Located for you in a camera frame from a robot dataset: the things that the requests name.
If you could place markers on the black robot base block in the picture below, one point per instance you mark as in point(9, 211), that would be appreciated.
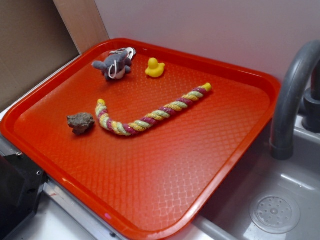
point(21, 185)

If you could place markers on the brown rough rock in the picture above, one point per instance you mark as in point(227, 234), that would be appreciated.
point(80, 122)

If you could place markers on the red plastic tray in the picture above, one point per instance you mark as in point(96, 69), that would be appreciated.
point(151, 185)

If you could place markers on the yellow rubber duck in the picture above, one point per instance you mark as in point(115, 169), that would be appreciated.
point(155, 69)

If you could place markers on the grey curved faucet spout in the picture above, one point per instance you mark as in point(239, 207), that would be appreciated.
point(301, 85)

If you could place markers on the grey plastic sink basin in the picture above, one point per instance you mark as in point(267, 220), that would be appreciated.
point(226, 215)

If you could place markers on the round sink drain strainer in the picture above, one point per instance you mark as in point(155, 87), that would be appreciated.
point(274, 212)

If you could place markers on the brown cardboard panel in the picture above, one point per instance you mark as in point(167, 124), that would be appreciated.
point(38, 37)

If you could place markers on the multicolour twisted rope toy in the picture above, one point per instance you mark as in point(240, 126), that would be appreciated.
point(151, 119)

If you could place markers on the grey plush animal keychain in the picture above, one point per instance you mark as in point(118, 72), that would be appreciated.
point(117, 64)

